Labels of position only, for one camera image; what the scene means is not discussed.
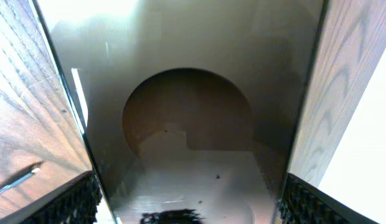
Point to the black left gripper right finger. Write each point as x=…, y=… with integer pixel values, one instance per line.
x=302, y=203

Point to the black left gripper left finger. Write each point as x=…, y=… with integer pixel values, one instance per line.
x=74, y=202

